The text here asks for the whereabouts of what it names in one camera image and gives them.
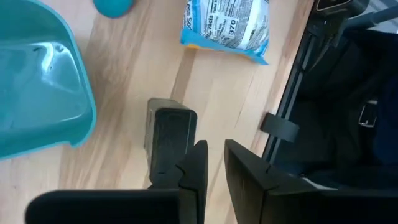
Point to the blue plastic spoon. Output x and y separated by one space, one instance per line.
113 6

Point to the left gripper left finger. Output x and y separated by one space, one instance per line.
124 208

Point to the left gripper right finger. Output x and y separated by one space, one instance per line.
264 193

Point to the black camera box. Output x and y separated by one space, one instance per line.
172 137

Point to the teal plastic tray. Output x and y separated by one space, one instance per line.
37 93

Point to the blue white ramen packet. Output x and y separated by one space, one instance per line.
230 28

